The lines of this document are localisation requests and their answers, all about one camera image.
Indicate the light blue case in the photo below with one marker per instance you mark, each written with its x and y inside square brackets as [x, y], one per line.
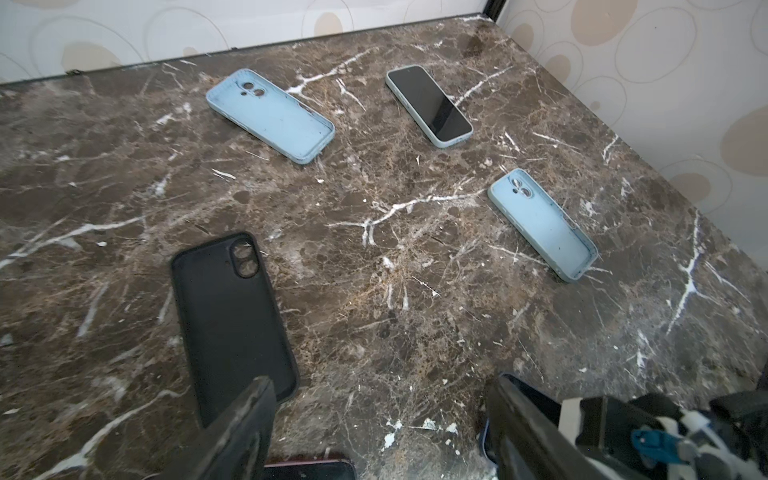
[429, 129]
[563, 245]
[272, 115]

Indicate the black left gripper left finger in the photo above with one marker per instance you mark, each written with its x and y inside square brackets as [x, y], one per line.
[236, 444]

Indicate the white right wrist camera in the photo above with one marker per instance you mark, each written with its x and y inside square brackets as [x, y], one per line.
[651, 437]

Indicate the white-edged phone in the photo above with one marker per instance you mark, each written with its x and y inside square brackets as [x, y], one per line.
[429, 105]

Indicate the black phone case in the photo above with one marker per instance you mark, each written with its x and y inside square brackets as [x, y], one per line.
[230, 322]

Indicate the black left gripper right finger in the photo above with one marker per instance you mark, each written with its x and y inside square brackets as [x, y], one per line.
[568, 462]

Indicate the purple-edged phone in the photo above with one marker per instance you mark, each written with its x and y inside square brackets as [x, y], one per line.
[337, 469]

